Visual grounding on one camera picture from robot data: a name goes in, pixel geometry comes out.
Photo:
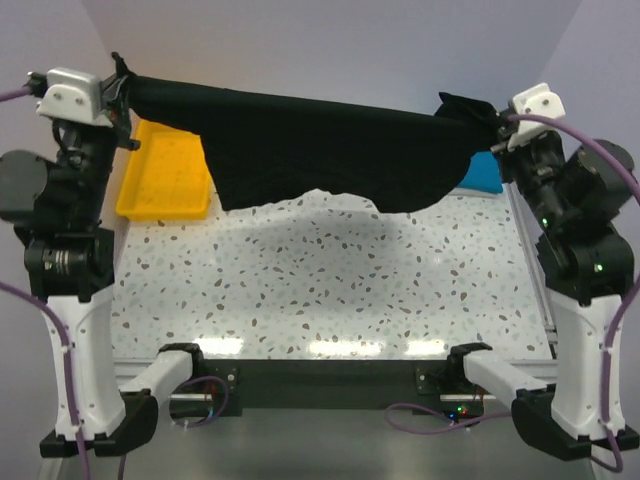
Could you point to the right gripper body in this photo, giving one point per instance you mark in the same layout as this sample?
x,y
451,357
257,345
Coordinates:
x,y
507,133

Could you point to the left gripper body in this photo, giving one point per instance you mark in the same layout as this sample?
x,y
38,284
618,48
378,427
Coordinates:
x,y
120,127

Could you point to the black t shirt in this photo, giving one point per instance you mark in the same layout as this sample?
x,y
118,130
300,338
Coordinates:
x,y
261,149

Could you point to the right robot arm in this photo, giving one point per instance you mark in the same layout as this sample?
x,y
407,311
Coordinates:
x,y
589,272

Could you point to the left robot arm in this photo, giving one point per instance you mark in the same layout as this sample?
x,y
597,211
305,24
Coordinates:
x,y
54,207

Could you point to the folded blue t shirt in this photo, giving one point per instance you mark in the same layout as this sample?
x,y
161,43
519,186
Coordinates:
x,y
483,177

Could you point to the yellow plastic tray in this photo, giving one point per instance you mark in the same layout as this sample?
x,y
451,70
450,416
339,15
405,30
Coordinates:
x,y
166,178

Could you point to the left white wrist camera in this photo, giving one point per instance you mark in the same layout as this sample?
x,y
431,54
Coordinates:
x,y
74,96

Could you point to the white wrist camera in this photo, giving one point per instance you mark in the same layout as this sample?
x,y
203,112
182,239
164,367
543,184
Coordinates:
x,y
74,96
539,100

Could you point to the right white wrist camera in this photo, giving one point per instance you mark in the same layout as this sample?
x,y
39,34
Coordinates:
x,y
539,100

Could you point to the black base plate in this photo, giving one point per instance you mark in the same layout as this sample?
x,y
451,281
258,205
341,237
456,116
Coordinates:
x,y
328,384

